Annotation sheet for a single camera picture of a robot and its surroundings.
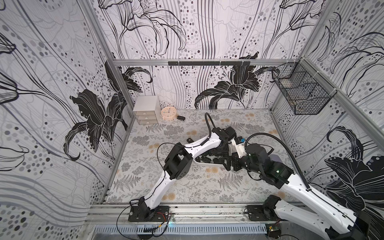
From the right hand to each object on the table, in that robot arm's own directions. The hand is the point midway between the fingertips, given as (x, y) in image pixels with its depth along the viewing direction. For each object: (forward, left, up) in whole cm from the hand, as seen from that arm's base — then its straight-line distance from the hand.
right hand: (227, 156), depth 74 cm
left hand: (+10, +1, -15) cm, 18 cm away
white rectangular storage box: (+3, +10, -16) cm, 19 cm away
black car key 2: (+40, +28, -15) cm, 51 cm away
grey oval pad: (+7, -32, -15) cm, 36 cm away
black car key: (+6, +10, -16) cm, 20 cm away
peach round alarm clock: (+44, +38, -14) cm, 60 cm away
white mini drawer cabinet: (+39, +51, -5) cm, 65 cm away
